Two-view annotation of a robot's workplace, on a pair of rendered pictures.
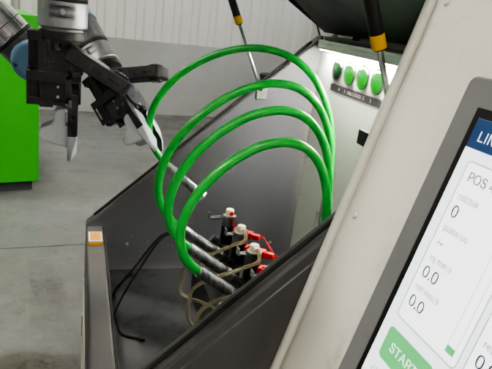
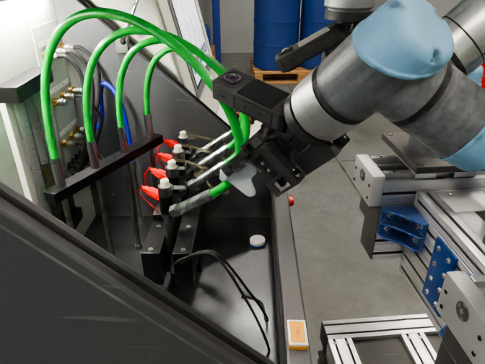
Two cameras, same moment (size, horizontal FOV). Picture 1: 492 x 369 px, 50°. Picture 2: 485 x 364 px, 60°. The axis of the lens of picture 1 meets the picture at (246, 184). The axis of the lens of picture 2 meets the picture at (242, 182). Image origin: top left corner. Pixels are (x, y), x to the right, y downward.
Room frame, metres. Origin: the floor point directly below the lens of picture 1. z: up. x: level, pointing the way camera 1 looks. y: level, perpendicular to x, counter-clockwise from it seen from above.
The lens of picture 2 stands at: (1.57, 0.40, 1.50)
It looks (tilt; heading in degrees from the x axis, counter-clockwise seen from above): 29 degrees down; 200
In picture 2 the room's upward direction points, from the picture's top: straight up
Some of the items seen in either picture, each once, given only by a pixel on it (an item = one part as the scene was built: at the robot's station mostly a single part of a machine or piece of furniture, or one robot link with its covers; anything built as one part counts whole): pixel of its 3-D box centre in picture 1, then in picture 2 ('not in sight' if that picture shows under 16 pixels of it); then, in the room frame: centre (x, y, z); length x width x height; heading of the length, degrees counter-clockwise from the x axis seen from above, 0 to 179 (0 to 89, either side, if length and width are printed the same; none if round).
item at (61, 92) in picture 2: not in sight; (66, 94); (0.81, -0.30, 1.21); 0.13 x 0.03 x 0.31; 19
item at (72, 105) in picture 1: (72, 109); not in sight; (0.84, 0.29, 1.29); 0.05 x 0.02 x 0.09; 19
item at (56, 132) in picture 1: (58, 135); not in sight; (0.84, 0.32, 1.25); 0.06 x 0.03 x 0.09; 109
